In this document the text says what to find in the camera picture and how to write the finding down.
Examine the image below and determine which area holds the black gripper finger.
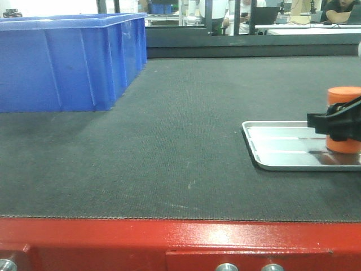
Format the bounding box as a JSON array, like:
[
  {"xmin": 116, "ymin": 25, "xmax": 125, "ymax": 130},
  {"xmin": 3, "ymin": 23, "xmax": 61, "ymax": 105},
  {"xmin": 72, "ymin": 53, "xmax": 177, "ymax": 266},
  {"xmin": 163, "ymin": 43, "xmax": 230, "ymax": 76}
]
[{"xmin": 307, "ymin": 96, "xmax": 360, "ymax": 141}]

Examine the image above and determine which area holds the orange capacitor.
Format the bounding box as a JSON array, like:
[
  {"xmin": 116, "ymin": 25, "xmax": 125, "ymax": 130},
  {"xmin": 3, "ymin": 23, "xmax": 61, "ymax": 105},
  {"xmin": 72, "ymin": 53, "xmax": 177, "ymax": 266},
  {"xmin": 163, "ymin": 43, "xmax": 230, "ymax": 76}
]
[{"xmin": 325, "ymin": 86, "xmax": 360, "ymax": 154}]

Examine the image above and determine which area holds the black conveyor belt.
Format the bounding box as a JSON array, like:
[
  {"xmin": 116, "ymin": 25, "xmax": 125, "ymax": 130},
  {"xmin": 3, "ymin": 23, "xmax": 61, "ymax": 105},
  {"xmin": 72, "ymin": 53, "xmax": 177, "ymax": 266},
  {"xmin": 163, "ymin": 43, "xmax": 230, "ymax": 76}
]
[{"xmin": 1, "ymin": 56, "xmax": 360, "ymax": 222}]

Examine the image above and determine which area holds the silver metal tray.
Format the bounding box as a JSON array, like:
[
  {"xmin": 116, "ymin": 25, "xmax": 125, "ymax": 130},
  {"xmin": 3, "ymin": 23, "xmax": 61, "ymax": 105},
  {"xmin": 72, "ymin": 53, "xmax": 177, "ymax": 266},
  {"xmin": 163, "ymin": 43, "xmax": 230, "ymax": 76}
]
[{"xmin": 241, "ymin": 121, "xmax": 360, "ymax": 172}]

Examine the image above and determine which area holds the person in black shirt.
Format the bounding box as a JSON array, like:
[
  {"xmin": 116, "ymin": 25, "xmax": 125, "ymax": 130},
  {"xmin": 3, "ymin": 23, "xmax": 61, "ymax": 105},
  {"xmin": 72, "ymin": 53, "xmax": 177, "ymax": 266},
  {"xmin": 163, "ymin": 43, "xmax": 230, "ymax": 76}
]
[{"xmin": 320, "ymin": 0, "xmax": 360, "ymax": 24}]

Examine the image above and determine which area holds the black laptop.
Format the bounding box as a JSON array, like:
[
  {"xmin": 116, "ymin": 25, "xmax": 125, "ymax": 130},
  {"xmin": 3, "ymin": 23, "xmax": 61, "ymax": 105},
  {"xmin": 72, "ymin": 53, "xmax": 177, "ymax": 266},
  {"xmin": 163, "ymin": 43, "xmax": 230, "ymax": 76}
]
[{"xmin": 250, "ymin": 7, "xmax": 280, "ymax": 25}]

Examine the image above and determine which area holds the person in white shirt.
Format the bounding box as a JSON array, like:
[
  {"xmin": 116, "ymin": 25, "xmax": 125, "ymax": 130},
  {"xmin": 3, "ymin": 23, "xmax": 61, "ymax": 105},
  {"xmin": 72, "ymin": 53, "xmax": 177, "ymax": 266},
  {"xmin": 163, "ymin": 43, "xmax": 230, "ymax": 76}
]
[{"xmin": 197, "ymin": 0, "xmax": 267, "ymax": 36}]

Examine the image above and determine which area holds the large blue crate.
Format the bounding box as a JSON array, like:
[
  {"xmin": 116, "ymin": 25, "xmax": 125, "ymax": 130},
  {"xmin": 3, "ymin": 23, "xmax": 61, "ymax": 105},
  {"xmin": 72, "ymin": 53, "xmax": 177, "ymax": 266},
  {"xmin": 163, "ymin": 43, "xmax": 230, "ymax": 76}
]
[{"xmin": 1, "ymin": 13, "xmax": 147, "ymax": 113}]

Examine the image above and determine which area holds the red conveyor frame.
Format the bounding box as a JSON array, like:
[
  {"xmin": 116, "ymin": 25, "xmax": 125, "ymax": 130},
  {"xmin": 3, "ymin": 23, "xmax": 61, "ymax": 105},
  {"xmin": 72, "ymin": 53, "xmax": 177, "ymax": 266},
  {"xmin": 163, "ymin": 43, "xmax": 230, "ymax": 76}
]
[{"xmin": 1, "ymin": 218, "xmax": 360, "ymax": 270}]

